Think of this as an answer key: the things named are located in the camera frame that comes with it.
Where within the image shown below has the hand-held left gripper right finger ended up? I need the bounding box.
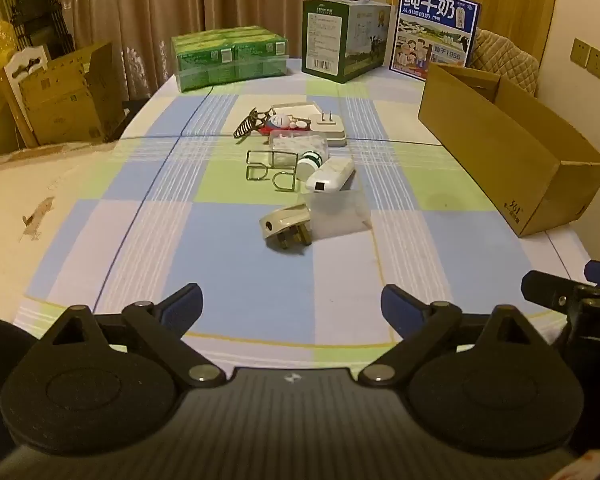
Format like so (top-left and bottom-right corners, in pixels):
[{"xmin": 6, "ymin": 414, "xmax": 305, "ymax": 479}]
[{"xmin": 357, "ymin": 283, "xmax": 546, "ymax": 388}]

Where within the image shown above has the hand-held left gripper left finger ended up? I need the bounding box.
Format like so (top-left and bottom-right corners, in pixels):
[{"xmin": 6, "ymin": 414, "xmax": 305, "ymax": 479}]
[{"xmin": 40, "ymin": 282, "xmax": 227, "ymax": 388}]

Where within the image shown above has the brown cardboard box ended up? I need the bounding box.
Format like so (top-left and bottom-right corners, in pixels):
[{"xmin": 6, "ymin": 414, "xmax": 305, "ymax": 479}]
[
  {"xmin": 418, "ymin": 62, "xmax": 600, "ymax": 239},
  {"xmin": 19, "ymin": 41, "xmax": 115, "ymax": 147}
]

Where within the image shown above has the small white green-capped bottle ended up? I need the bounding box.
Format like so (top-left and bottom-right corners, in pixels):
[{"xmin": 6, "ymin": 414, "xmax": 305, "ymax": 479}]
[{"xmin": 299, "ymin": 151, "xmax": 324, "ymax": 177}]

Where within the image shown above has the clear floss pick box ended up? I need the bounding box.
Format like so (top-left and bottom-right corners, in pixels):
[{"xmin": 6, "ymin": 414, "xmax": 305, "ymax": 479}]
[{"xmin": 268, "ymin": 131, "xmax": 329, "ymax": 169}]

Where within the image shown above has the tortoiseshell hair claw clip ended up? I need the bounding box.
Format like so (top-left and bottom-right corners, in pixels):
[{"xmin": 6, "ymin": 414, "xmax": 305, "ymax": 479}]
[{"xmin": 233, "ymin": 108, "xmax": 272, "ymax": 140}]

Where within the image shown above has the shallow white box tray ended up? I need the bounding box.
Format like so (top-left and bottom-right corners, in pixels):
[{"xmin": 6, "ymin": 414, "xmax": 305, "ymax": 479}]
[{"xmin": 269, "ymin": 102, "xmax": 323, "ymax": 122}]

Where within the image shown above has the checked tablecloth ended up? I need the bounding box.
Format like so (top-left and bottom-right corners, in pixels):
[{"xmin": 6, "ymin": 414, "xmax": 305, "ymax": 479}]
[{"xmin": 12, "ymin": 57, "xmax": 588, "ymax": 368}]

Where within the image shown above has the beige three-pin plug adapter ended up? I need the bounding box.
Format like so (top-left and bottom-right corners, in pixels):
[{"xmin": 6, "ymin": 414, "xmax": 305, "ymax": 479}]
[{"xmin": 258, "ymin": 203, "xmax": 314, "ymax": 252}]

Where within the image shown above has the white oblong plastic device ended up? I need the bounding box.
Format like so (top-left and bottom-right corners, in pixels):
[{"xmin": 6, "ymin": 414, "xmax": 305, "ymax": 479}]
[{"xmin": 304, "ymin": 157, "xmax": 356, "ymax": 195}]

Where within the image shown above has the white charger plug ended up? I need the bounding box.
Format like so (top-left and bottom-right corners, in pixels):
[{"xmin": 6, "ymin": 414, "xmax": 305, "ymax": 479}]
[{"xmin": 307, "ymin": 109, "xmax": 349, "ymax": 149}]

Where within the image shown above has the red Doraemon toy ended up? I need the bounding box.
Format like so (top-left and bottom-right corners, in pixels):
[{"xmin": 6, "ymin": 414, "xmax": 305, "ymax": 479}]
[{"xmin": 266, "ymin": 112, "xmax": 312, "ymax": 134}]

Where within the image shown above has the quilted chair back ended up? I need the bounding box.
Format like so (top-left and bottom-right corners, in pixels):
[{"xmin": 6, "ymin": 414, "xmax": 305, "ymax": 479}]
[{"xmin": 466, "ymin": 29, "xmax": 541, "ymax": 97}]

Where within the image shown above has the green shrink-wrapped carton pack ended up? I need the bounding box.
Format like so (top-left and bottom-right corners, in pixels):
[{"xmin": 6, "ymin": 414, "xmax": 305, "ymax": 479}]
[{"xmin": 171, "ymin": 25, "xmax": 289, "ymax": 94}]

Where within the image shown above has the dark green milk carton box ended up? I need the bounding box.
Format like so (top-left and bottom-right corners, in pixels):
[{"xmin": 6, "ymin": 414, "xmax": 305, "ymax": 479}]
[{"xmin": 301, "ymin": 0, "xmax": 392, "ymax": 84}]

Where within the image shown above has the blue illustrated milk box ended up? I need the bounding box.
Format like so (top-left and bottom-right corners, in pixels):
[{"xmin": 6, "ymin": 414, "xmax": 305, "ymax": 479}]
[{"xmin": 388, "ymin": 0, "xmax": 482, "ymax": 82}]

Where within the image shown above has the white carved chair back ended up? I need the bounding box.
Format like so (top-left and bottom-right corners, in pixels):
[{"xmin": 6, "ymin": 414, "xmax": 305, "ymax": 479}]
[{"xmin": 0, "ymin": 44, "xmax": 52, "ymax": 148}]

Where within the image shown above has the black folded rack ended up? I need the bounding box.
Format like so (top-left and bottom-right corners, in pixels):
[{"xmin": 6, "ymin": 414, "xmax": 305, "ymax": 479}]
[{"xmin": 0, "ymin": 0, "xmax": 77, "ymax": 62}]

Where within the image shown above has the metal wire hook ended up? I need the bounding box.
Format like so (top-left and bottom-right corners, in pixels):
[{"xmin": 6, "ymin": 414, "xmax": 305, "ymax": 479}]
[{"xmin": 244, "ymin": 149, "xmax": 302, "ymax": 194}]

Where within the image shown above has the beige wall socket plate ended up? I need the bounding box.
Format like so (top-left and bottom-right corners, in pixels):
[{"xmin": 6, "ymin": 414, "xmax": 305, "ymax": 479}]
[{"xmin": 571, "ymin": 37, "xmax": 600, "ymax": 81}]

